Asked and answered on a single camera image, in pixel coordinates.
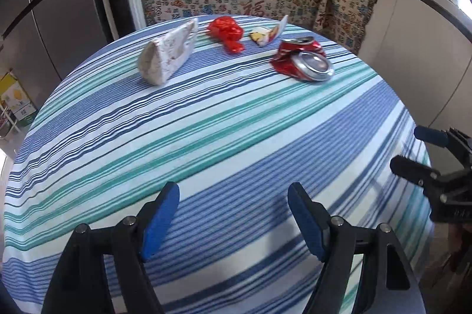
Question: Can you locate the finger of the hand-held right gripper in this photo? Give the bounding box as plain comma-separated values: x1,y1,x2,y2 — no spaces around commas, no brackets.
414,126,466,157
390,155,441,187

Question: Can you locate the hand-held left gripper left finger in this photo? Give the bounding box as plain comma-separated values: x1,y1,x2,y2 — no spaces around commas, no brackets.
41,181,181,314

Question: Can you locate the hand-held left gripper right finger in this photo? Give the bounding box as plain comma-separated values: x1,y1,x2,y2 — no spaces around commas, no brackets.
287,183,428,314

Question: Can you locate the crushed red can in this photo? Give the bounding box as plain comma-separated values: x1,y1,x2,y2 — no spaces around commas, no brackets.
271,36,335,83

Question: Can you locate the white paper bag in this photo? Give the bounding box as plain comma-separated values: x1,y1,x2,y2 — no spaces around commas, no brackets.
138,19,199,86

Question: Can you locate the white yellow torn wrapper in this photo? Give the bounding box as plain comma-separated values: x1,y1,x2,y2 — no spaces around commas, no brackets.
250,15,289,48

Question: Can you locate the red plastic wrapper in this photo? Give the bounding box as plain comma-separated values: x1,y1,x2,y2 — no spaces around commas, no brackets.
207,16,245,54

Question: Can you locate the blue green striped tablecloth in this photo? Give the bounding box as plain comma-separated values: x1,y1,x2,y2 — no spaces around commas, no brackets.
0,15,436,314

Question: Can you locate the white shelf rack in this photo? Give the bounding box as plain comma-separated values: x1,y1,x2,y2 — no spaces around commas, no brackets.
0,104,23,142

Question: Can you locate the yellow green cardboard box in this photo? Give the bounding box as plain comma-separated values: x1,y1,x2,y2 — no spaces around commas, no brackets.
0,73,38,124

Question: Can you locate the grey refrigerator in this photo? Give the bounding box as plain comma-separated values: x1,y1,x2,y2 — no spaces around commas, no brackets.
0,0,116,88

